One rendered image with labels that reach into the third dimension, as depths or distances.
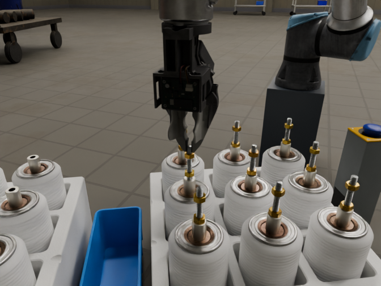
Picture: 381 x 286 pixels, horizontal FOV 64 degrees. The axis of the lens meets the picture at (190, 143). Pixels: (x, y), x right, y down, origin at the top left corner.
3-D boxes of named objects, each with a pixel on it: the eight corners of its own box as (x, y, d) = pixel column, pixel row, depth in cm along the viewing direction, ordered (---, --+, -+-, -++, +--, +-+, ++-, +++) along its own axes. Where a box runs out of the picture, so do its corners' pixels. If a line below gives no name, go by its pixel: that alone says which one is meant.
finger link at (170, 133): (161, 160, 51) (160, 108, 47) (172, 145, 56) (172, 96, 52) (178, 164, 50) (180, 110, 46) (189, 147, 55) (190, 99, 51)
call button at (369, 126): (357, 131, 68) (359, 123, 67) (373, 130, 69) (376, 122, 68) (368, 139, 65) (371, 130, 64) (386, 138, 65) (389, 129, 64)
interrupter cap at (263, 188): (274, 184, 61) (275, 181, 60) (262, 205, 55) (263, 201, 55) (238, 173, 64) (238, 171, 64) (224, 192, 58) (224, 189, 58)
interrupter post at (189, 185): (182, 196, 57) (182, 181, 56) (183, 188, 59) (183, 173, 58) (195, 197, 57) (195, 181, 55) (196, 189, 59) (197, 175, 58)
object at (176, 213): (163, 277, 62) (159, 205, 54) (172, 242, 71) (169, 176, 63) (210, 282, 61) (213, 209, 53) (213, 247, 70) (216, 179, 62)
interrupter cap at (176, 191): (165, 203, 55) (165, 200, 55) (173, 180, 62) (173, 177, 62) (207, 206, 54) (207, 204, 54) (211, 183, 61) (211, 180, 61)
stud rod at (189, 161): (190, 180, 58) (190, 144, 54) (193, 183, 57) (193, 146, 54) (185, 181, 57) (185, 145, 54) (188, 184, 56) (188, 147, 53)
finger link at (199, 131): (184, 164, 50) (181, 110, 46) (193, 148, 55) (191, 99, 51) (203, 166, 49) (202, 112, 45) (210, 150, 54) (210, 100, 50)
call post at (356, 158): (321, 234, 83) (346, 128, 69) (344, 231, 84) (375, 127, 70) (335, 253, 77) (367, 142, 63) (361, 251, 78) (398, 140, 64)
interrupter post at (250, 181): (258, 186, 60) (259, 172, 58) (253, 193, 58) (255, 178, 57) (246, 183, 61) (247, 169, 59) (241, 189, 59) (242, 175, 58)
